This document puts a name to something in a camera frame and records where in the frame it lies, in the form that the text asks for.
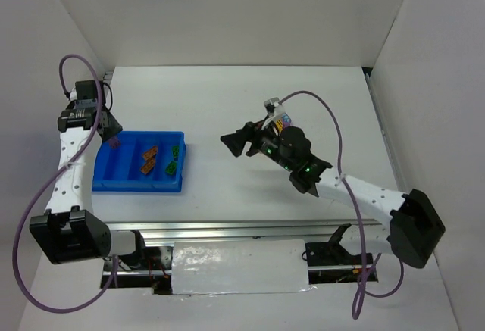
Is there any yellow striped lego brick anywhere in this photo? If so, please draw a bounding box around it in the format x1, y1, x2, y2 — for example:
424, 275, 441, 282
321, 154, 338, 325
275, 120, 284, 132

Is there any purple oval lego blue print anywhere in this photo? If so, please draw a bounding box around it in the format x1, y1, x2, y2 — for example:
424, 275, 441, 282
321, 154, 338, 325
281, 114, 292, 128

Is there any purple lego brick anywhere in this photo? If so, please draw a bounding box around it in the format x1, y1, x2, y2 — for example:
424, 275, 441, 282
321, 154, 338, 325
108, 136, 120, 149

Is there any green lego brick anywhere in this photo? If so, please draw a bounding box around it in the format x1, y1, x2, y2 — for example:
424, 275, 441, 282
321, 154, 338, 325
164, 161, 178, 176
171, 145, 180, 161

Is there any orange lego plate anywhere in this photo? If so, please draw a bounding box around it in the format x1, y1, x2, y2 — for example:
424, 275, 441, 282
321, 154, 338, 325
142, 145, 158, 161
140, 158, 156, 176

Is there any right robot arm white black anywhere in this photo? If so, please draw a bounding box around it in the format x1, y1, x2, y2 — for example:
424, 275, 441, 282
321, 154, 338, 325
221, 122, 446, 269

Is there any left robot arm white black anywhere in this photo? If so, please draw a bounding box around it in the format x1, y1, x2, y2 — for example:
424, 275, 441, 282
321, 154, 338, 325
29, 80, 146, 271

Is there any blue compartment bin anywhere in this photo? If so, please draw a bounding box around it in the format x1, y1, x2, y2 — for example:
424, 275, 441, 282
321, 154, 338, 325
92, 131, 186, 192

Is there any white foam block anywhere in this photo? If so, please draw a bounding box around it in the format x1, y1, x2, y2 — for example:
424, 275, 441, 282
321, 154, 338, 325
171, 239, 310, 295

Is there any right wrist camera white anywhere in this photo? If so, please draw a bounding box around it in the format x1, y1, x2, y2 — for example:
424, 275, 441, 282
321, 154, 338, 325
262, 97, 287, 128

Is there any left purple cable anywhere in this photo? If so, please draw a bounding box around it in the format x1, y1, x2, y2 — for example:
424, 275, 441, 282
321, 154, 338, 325
12, 55, 120, 314

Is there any aluminium rail frame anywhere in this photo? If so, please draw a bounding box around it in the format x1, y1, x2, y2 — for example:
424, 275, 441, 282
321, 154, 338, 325
93, 67, 397, 239

